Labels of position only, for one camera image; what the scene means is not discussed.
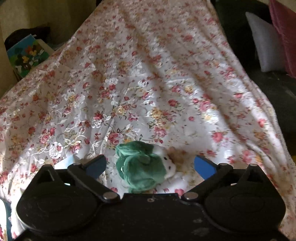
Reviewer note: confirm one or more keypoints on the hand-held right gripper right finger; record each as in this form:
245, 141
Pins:
204, 165

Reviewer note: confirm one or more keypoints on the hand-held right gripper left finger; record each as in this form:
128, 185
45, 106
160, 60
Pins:
97, 165

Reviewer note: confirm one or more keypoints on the green and white plush toy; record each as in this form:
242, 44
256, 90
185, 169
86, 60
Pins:
136, 164

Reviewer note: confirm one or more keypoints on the white and blue tissue packet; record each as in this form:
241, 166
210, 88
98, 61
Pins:
63, 163

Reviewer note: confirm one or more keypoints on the floral blanket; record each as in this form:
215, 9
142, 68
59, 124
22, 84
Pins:
150, 81

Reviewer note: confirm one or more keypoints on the dark sofa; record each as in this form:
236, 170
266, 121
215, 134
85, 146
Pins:
272, 92

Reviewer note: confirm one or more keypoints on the cartoon picture board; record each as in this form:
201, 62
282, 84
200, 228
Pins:
25, 55

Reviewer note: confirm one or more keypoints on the white pillow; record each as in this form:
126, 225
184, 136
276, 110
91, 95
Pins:
266, 44

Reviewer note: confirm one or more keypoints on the pink pillow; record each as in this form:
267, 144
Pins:
286, 30

